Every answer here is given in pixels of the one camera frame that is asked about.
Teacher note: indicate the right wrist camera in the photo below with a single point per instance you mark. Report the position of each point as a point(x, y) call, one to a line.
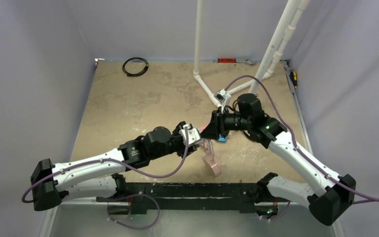
point(223, 97)

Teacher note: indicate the yellow black screwdriver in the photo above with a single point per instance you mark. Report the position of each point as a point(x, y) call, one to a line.
point(294, 79)

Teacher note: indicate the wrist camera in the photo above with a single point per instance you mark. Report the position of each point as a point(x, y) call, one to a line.
point(191, 136)
point(223, 97)

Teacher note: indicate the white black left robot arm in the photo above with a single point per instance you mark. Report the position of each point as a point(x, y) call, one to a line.
point(99, 176)

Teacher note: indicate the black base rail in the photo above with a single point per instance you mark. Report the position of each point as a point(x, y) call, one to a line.
point(241, 197)

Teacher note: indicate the white PVC pipe frame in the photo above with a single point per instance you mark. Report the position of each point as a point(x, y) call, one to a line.
point(282, 34)

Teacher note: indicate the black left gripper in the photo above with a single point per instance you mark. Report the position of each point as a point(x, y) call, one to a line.
point(181, 151)

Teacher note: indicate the pink round socket with cord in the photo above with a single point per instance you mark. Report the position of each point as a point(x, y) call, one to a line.
point(209, 158)

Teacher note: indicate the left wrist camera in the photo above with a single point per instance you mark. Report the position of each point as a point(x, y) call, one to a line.
point(191, 136)

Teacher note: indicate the blue plug adapter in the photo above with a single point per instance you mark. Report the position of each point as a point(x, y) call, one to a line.
point(222, 139)

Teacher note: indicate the red handled adjustable wrench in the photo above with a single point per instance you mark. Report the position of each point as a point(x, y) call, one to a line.
point(234, 60)

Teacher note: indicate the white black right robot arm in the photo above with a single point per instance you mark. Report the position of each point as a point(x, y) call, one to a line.
point(325, 193)

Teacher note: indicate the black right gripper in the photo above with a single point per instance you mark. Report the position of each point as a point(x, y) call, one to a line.
point(220, 123)

